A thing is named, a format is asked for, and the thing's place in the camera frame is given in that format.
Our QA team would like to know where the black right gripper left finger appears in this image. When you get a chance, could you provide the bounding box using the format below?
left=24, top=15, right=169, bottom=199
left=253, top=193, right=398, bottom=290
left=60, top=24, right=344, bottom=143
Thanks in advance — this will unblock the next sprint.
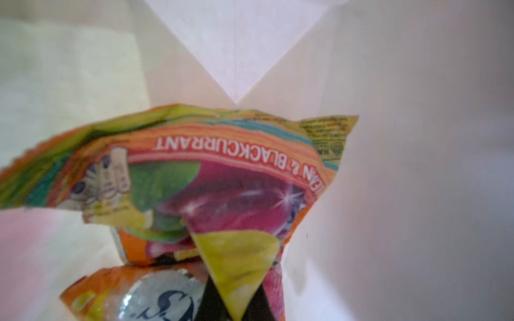
left=194, top=278, right=231, bottom=321

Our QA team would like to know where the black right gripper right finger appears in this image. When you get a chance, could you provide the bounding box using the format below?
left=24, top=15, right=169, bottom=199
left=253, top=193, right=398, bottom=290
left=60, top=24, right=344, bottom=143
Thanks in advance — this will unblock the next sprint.
left=242, top=284, right=276, bottom=321

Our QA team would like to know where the orange fruits candy packet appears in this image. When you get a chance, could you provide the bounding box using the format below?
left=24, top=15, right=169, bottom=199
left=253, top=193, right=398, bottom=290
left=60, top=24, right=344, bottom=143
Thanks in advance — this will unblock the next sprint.
left=1, top=104, right=358, bottom=320

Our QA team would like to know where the white green paper bag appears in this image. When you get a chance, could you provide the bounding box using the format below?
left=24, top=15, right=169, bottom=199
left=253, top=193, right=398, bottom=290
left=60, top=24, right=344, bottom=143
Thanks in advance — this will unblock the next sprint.
left=1, top=1, right=513, bottom=320

